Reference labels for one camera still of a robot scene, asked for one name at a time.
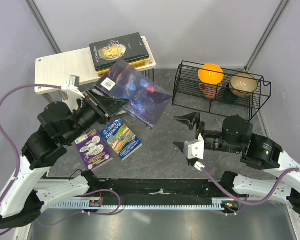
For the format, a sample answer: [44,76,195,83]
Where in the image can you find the purple robinson crusoe book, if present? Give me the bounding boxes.
[94,60,172,129]

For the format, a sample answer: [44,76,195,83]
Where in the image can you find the yellow hardcover book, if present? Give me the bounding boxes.
[97,58,150,73]

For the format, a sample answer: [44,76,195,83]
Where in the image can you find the purple paperback book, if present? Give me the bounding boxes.
[74,128,113,171]

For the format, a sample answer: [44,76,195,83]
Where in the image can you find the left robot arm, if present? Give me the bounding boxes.
[0,90,129,230]

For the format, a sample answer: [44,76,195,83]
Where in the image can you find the purple cable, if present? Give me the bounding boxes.
[201,167,300,217]
[0,84,122,237]

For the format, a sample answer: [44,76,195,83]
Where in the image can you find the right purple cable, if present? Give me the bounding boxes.
[201,167,300,217]

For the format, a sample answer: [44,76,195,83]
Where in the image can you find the black moon and sixpence book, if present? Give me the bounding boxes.
[89,32,150,72]

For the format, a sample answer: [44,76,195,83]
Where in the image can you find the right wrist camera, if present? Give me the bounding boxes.
[183,134,205,172]

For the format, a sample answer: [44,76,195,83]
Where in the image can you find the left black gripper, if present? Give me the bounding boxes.
[63,88,131,145]

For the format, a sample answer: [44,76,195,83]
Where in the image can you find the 91-storey treehouse book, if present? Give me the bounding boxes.
[100,117,143,161]

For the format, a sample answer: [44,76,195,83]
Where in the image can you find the dark green cup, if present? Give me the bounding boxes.
[222,83,239,104]

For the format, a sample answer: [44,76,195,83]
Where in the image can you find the slotted cable duct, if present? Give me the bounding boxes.
[51,198,240,211]

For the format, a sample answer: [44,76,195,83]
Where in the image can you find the white two-tier shelf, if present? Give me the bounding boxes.
[34,36,156,103]

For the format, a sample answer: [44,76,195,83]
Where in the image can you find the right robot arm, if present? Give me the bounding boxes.
[173,112,300,215]

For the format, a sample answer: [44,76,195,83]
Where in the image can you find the beige brown bowl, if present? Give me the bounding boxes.
[229,72,258,97]

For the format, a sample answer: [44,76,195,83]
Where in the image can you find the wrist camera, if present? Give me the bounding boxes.
[61,75,84,100]
[183,134,205,172]

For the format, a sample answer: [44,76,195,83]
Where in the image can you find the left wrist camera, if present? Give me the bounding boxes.
[61,75,84,100]

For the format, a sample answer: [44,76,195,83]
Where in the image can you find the orange bowl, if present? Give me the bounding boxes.
[198,63,224,85]

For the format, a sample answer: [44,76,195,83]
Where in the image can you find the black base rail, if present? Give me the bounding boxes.
[88,178,226,205]

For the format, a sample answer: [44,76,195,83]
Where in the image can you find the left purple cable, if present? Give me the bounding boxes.
[0,84,122,237]

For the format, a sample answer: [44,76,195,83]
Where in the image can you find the black wire dish rack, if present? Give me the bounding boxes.
[172,60,272,122]

